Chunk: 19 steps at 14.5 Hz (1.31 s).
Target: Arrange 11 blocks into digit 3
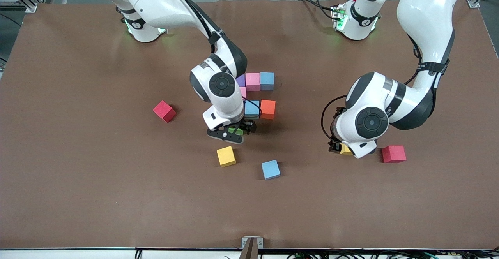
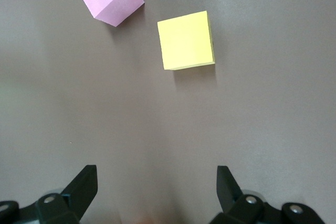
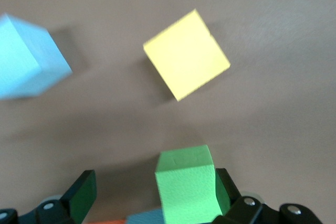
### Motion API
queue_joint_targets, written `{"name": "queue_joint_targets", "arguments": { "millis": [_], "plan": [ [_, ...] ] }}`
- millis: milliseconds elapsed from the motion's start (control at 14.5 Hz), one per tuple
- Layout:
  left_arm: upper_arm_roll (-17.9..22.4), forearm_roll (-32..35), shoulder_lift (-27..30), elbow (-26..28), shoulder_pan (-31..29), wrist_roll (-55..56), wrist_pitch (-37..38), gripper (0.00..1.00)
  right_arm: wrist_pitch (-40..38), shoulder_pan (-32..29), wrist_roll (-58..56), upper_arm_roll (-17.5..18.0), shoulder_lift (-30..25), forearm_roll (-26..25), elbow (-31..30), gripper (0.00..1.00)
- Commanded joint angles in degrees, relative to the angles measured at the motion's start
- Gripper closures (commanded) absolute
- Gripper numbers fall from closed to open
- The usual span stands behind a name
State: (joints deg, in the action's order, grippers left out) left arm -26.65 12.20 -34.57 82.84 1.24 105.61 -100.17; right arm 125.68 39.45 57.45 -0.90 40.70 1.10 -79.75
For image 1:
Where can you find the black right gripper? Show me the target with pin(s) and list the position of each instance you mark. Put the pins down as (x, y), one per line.
(248, 126)

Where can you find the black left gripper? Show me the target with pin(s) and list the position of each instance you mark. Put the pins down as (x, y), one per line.
(334, 146)

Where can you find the yellow foam cube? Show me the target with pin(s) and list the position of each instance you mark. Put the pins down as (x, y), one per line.
(226, 156)
(345, 150)

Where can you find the green foam cube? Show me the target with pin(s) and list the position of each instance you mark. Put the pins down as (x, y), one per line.
(233, 130)

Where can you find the blue foam cube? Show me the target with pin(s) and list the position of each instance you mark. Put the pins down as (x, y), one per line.
(270, 169)
(252, 109)
(267, 80)

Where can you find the orange foam cube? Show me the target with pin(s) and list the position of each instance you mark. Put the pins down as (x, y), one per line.
(268, 109)

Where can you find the pink foam cube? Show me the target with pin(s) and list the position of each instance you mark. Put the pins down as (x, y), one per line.
(243, 92)
(252, 81)

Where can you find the purple foam cube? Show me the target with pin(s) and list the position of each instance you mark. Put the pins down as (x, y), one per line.
(241, 81)

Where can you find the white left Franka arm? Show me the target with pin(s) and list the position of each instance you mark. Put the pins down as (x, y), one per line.
(425, 13)

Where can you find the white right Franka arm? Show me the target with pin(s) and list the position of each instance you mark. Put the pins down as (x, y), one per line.
(156, 6)

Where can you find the red foam cube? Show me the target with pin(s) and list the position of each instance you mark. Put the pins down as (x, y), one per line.
(163, 111)
(393, 153)

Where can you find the brown table mat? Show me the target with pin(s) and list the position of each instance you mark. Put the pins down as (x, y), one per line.
(117, 196)

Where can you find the silver metal mount bracket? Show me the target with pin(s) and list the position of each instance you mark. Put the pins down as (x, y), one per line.
(259, 242)

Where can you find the white table edge rail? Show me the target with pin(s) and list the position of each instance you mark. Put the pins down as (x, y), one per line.
(78, 254)

